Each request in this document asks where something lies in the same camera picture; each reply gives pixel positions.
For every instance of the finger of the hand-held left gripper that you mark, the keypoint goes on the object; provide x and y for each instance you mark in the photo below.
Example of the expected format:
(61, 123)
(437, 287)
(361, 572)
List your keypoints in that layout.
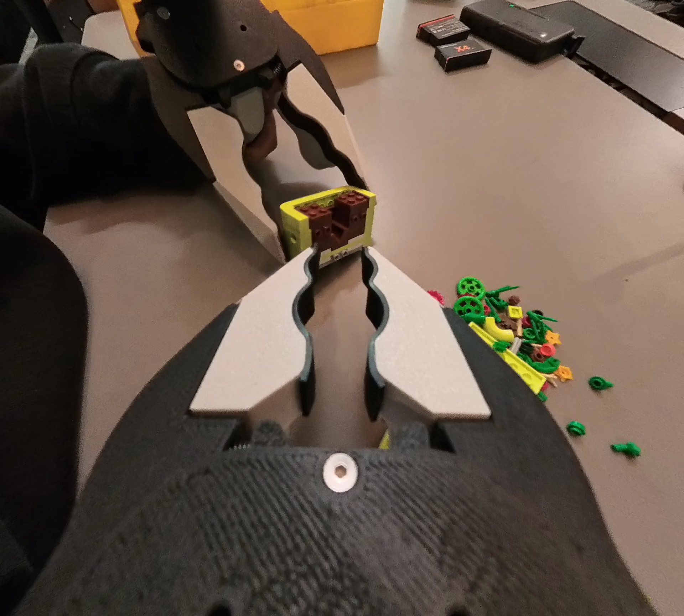
(224, 156)
(326, 113)

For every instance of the small green leaf piece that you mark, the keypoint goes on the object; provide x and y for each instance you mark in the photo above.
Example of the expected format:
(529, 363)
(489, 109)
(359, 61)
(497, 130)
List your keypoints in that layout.
(626, 449)

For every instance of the person's black clothing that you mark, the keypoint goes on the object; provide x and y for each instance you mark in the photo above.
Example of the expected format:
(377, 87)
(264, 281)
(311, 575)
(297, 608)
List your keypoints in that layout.
(32, 359)

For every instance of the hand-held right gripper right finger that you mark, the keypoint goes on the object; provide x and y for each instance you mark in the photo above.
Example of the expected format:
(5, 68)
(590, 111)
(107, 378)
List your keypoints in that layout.
(427, 359)

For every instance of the person's left forearm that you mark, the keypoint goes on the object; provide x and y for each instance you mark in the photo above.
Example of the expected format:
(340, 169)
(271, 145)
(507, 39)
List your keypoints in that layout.
(80, 119)

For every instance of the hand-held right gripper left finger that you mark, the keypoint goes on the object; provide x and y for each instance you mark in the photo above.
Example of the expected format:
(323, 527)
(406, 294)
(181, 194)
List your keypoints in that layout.
(251, 359)

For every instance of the black battery pack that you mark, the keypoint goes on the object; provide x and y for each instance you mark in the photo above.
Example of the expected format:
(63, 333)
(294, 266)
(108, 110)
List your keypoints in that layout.
(462, 56)
(443, 28)

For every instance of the lime brick box with brown bricks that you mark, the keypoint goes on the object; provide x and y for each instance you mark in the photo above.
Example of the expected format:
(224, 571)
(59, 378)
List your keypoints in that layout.
(293, 231)

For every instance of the person's left hand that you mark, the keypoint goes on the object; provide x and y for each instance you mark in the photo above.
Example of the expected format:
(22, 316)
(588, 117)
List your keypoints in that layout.
(262, 145)

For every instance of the long lime toy plate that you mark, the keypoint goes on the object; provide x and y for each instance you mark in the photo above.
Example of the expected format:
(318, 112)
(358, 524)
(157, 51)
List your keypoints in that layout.
(526, 370)

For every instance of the pile of small toy bricks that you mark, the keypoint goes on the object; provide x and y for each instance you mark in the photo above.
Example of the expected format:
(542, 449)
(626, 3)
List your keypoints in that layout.
(470, 306)

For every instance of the small green stud piece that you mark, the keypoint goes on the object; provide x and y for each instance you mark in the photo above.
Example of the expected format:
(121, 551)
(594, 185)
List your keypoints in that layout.
(601, 383)
(576, 428)

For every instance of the long black case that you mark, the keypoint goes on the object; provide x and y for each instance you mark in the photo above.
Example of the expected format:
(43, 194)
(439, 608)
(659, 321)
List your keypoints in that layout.
(513, 25)

